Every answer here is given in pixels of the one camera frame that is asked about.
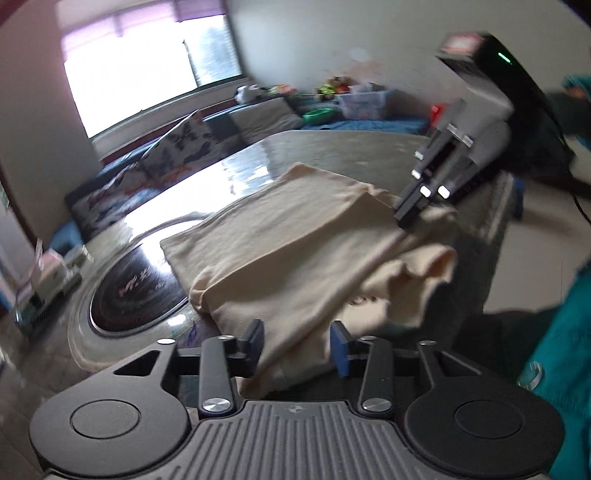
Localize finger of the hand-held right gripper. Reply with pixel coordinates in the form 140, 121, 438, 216
394, 134, 438, 230
418, 98, 478, 217

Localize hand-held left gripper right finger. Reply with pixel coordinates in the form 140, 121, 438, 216
331, 320, 468, 412

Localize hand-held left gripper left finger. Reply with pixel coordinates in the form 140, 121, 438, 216
113, 319, 265, 416

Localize cream t-shirt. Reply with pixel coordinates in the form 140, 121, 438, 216
159, 162, 459, 400

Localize blue sofa bench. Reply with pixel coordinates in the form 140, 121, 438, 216
48, 95, 435, 254

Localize clear plastic storage box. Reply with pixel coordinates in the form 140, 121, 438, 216
338, 88, 396, 121

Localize black round induction cooktop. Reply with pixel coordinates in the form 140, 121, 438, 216
88, 231, 197, 339

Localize green bowl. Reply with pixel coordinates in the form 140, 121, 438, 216
302, 107, 334, 125

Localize pile of colourful toys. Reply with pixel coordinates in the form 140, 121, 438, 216
315, 75, 354, 100

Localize person's dark pants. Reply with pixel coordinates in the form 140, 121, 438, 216
450, 307, 571, 393

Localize grey cushion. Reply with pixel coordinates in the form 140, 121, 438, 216
230, 99, 304, 145

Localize floral print cushion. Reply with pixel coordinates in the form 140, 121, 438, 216
68, 161, 155, 232

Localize butterfly print pillow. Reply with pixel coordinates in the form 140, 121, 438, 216
137, 110, 223, 182

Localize white tissue box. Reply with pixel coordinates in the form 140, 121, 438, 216
16, 248, 85, 324

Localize person's teal jacket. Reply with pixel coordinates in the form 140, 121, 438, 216
519, 261, 591, 480

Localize window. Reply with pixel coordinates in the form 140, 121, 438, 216
61, 11, 246, 139

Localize black cable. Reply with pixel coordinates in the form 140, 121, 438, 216
567, 157, 591, 220

